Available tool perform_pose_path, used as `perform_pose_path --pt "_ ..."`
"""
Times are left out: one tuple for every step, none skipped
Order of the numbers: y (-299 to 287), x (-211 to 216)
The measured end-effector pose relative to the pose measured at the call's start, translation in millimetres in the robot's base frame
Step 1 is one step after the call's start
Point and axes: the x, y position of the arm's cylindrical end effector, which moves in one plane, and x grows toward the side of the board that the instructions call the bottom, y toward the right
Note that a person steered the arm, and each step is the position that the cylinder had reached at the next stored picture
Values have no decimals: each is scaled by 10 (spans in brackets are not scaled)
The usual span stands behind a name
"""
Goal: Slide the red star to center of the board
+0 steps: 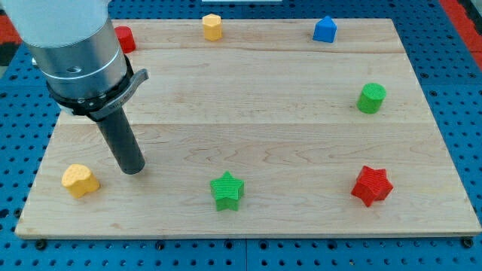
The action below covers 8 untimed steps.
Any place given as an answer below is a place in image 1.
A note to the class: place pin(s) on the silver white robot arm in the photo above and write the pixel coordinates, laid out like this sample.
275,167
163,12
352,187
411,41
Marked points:
74,45

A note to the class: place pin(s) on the wooden board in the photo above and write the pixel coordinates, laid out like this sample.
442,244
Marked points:
274,108

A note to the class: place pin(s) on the green star block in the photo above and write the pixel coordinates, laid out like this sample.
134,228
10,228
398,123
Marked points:
227,191

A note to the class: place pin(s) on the red star block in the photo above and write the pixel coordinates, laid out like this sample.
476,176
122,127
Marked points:
371,185

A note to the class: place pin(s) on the yellow hexagon block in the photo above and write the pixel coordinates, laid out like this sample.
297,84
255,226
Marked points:
212,27

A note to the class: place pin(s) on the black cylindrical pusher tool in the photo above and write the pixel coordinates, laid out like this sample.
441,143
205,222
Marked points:
122,142

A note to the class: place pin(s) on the green cylinder block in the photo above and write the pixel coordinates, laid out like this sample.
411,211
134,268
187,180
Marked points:
371,98

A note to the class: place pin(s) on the blue triangular block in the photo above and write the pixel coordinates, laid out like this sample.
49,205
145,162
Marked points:
325,30

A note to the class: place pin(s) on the red cylinder block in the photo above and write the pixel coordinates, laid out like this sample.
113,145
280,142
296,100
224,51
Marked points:
125,37

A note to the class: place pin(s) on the yellow heart block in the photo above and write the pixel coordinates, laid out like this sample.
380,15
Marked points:
78,180

